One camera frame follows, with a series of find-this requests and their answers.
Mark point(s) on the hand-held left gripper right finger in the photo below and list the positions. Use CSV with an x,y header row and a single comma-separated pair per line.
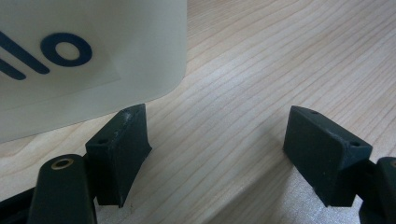
x,y
323,155

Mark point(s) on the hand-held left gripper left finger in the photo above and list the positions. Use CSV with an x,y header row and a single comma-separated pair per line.
x,y
118,155

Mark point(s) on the clear plastic bag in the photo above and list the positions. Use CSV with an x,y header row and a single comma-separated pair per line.
x,y
255,205

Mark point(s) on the cream square bin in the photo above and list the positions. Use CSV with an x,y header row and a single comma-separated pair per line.
x,y
124,46

